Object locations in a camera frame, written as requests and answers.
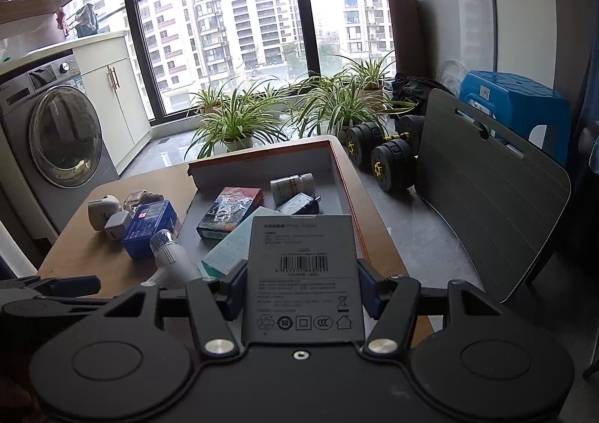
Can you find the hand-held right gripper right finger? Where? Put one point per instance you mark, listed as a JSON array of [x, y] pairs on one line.
[[368, 287]]

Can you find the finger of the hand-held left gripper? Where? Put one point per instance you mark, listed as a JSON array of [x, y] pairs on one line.
[[28, 308], [70, 286]]

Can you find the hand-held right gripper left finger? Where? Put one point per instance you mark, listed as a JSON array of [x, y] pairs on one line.
[[234, 289]]

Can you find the teal carton box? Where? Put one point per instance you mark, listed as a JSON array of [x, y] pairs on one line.
[[229, 247]]

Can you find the grey white adapter box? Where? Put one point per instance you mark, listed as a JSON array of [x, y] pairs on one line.
[[306, 278]]

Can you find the white plug adapter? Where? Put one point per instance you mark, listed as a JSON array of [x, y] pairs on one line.
[[118, 226]]

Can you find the red playing card box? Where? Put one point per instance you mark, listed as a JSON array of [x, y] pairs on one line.
[[229, 212]]

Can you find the white plug-in device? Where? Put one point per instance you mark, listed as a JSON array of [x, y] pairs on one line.
[[103, 212]]

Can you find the blue plastic case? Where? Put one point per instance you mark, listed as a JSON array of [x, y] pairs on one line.
[[149, 229]]

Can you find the black ribbed packet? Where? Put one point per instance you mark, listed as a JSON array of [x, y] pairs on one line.
[[299, 205]]

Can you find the orange cardboard box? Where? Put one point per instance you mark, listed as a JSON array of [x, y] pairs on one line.
[[330, 184]]

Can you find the square clear glass bottle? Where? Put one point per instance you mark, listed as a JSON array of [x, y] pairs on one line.
[[142, 200]]

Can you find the white pill bottle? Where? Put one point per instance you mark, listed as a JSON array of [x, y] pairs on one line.
[[292, 186]]

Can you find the black dumbbell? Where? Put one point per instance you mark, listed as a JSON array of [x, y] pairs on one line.
[[367, 144], [395, 165]]

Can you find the spider plant in white pot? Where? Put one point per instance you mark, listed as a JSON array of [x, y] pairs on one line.
[[238, 142]]

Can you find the grey front-load washing machine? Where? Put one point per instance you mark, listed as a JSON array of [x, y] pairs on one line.
[[65, 137]]

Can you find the grey folding board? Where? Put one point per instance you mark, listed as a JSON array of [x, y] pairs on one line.
[[491, 198]]

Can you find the large potted spider plant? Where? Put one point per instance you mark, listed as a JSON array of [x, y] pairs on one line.
[[341, 109]]

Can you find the spider plant in brown pot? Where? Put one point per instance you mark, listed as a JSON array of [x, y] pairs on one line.
[[210, 102]]

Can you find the white floor cabinet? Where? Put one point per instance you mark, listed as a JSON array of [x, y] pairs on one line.
[[112, 100]]

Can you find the dark clothing pile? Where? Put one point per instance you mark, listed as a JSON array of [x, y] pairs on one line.
[[416, 91]]

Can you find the white round fan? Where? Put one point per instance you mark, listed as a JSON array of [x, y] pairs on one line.
[[453, 74]]

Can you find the blue plastic stool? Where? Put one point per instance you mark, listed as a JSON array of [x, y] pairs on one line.
[[514, 100]]

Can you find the hanging red cloth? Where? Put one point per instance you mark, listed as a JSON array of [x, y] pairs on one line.
[[61, 20]]

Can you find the hanging grey cloth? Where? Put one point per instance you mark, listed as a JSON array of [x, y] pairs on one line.
[[86, 20]]

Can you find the black framed window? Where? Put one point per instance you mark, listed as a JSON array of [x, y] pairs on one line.
[[296, 6]]

